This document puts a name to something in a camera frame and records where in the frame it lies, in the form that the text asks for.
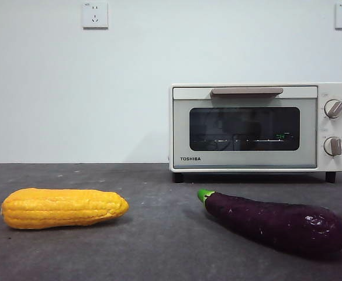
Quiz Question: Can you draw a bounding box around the glass oven door with handle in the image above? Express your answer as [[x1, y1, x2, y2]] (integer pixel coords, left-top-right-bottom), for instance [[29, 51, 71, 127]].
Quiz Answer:
[[172, 85, 318, 170]]

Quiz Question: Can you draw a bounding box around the round beige oven knob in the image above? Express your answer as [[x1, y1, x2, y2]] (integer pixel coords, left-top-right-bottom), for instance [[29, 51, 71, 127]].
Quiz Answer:
[[323, 136, 342, 156], [324, 99, 342, 119]]

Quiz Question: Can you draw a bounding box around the yellow corn cob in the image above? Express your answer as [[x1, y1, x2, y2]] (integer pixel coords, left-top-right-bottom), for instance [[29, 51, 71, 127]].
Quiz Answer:
[[1, 188, 130, 230]]

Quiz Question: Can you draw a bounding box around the purple eggplant with green stem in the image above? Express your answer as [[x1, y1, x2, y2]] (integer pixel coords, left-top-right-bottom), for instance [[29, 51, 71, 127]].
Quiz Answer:
[[197, 189, 342, 256]]

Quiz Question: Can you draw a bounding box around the cream Toshiba toaster oven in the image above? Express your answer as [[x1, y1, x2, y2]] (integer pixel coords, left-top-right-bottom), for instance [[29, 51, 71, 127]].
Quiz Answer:
[[168, 83, 342, 184]]

